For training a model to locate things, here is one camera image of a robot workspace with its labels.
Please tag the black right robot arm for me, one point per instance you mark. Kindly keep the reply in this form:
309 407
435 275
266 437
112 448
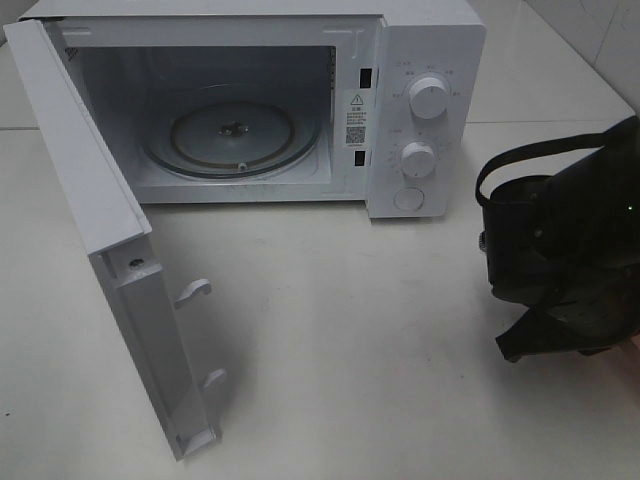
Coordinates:
566 245

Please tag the pink round plate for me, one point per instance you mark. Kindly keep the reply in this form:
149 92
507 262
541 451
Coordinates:
630 369

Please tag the white microwave door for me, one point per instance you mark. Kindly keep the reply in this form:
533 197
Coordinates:
117 238

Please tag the upper white power knob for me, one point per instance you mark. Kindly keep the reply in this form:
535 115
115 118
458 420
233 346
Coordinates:
429 96

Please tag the white warning label sticker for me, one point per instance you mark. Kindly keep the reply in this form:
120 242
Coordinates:
357 107

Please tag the white timer knob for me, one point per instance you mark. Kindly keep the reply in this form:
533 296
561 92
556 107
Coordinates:
417 160

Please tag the glass microwave turntable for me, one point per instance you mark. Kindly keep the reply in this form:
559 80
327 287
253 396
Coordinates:
229 140

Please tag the white microwave oven body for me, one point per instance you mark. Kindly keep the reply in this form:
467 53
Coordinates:
137 62

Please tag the round white door button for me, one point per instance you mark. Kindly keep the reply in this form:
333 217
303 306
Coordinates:
409 199

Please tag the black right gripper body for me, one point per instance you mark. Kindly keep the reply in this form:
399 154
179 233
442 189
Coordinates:
587 328

